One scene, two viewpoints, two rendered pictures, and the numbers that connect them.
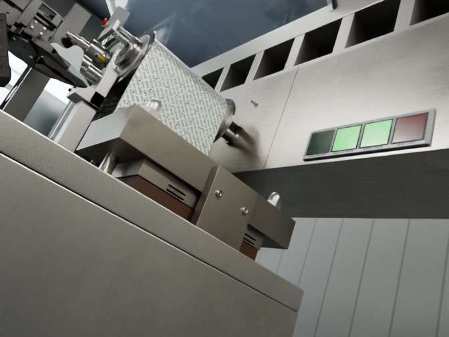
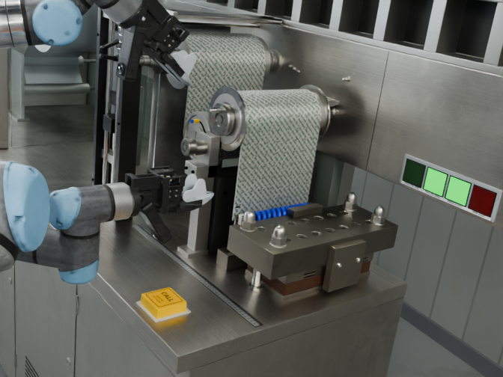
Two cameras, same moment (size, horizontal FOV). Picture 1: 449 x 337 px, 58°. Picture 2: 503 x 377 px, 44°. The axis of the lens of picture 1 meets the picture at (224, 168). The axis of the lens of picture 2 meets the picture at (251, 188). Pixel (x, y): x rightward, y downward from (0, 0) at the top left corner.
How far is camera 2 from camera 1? 1.09 m
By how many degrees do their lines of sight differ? 43
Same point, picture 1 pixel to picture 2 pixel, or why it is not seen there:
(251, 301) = (371, 314)
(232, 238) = (352, 280)
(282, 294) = (391, 296)
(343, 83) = (433, 108)
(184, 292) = (331, 339)
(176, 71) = (271, 123)
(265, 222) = (374, 245)
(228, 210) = (346, 268)
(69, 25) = not seen: hidden behind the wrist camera
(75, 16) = not seen: hidden behind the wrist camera
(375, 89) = (461, 137)
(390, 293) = not seen: outside the picture
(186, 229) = (325, 313)
